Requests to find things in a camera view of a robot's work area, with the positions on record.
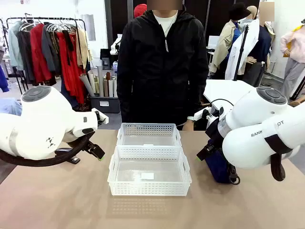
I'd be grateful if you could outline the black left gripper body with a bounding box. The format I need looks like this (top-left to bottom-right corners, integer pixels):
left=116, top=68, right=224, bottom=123
left=82, top=140, right=100, bottom=154

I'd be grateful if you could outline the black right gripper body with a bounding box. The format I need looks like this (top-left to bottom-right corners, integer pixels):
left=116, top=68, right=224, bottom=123
left=205, top=118, right=224, bottom=150

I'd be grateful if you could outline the black stapler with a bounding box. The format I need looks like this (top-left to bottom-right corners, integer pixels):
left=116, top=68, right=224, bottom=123
left=54, top=147, right=81, bottom=165

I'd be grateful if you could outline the person left forearm black sleeve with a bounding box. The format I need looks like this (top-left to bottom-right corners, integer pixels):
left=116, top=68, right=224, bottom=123
left=189, top=69, right=210, bottom=118

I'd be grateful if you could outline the person right forearm black sleeve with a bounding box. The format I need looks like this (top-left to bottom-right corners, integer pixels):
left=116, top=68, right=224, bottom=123
left=116, top=69, right=131, bottom=124

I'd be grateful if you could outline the white side table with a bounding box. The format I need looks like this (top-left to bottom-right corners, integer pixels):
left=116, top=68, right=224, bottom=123
left=202, top=79, right=258, bottom=111

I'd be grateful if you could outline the grey plastic storage bin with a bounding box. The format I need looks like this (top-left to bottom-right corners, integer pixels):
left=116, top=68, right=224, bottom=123
left=90, top=95, right=121, bottom=114

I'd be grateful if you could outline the white perforated plastic basket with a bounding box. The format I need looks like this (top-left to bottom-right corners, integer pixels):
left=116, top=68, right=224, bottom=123
left=116, top=122, right=182, bottom=147
left=107, top=145, right=193, bottom=197

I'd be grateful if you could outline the white rolled paper tube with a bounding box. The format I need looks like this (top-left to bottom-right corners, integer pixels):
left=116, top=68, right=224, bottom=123
left=79, top=73, right=96, bottom=96

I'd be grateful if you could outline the tall grey cardboard tube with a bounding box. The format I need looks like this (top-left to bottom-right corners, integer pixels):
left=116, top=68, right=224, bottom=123
left=96, top=65, right=105, bottom=97

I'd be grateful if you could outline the long red hanging dress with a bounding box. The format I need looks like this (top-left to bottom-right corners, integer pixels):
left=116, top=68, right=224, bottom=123
left=57, top=31, right=86, bottom=104

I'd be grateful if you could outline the white hanging shirt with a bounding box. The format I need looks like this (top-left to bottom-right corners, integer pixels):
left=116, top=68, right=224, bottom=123
left=224, top=19, right=261, bottom=81

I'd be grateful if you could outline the person torso black jacket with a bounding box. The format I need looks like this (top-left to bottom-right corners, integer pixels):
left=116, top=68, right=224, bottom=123
left=116, top=9, right=210, bottom=131

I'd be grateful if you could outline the black tripod pole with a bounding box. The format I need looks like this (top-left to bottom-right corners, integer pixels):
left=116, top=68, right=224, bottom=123
left=233, top=23, right=250, bottom=82

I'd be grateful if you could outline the beige trench coat mannequin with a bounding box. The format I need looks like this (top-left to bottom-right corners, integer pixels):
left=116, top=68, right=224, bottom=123
left=209, top=20, right=239, bottom=75

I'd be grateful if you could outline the black plastic stool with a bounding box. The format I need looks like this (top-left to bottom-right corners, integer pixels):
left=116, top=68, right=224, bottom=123
left=100, top=48, right=113, bottom=70

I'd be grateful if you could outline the light blue cloth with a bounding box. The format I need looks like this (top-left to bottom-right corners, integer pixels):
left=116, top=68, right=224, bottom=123
left=0, top=97, right=23, bottom=117

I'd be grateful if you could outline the beige hanging garment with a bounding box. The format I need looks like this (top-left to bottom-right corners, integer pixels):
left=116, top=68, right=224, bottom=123
left=76, top=28, right=93, bottom=70

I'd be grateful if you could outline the navy top mannequin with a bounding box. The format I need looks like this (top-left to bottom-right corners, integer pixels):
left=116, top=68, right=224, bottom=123
left=247, top=23, right=273, bottom=65

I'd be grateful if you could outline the dark grey hanging jacket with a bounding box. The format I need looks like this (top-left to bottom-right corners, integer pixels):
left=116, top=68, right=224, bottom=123
left=41, top=23, right=62, bottom=75

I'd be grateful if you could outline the red hanging garment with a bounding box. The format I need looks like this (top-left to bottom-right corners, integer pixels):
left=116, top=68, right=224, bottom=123
left=29, top=23, right=52, bottom=84

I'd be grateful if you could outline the bystander in pink top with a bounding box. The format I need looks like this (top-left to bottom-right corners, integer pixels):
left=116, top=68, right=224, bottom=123
left=279, top=23, right=305, bottom=99

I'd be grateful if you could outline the dark blue cloth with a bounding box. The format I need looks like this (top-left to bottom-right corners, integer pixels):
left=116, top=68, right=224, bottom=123
left=0, top=63, right=10, bottom=93

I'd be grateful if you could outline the black bucket hat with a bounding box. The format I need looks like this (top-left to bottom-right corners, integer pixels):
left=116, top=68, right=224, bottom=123
left=228, top=2, right=251, bottom=21

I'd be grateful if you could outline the pale blue hanging jacket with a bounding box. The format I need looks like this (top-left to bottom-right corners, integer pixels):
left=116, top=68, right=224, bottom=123
left=8, top=20, right=25, bottom=71

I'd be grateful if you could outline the black metal clothes rack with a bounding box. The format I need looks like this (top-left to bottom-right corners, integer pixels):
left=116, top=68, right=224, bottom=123
left=5, top=16, right=87, bottom=96

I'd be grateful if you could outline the red hat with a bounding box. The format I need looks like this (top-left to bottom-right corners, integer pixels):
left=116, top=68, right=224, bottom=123
left=133, top=3, right=148, bottom=19

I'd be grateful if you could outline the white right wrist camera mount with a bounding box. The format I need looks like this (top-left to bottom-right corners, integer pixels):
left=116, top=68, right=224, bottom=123
left=193, top=107, right=213, bottom=123

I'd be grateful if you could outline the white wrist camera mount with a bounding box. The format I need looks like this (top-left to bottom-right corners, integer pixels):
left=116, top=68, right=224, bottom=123
left=91, top=107, right=110, bottom=125
left=193, top=107, right=213, bottom=123

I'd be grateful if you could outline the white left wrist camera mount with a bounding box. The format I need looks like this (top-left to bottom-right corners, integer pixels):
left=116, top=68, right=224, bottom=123
left=91, top=107, right=110, bottom=125

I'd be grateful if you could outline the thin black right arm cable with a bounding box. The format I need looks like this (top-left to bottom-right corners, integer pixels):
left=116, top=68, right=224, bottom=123
left=209, top=98, right=235, bottom=113

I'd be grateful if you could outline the black sleeved arm cable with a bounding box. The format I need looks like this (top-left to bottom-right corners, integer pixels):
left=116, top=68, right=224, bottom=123
left=0, top=131, right=97, bottom=168

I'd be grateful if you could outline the black strap on right arm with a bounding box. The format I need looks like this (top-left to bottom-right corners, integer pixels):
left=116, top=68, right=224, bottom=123
left=264, top=134, right=294, bottom=182

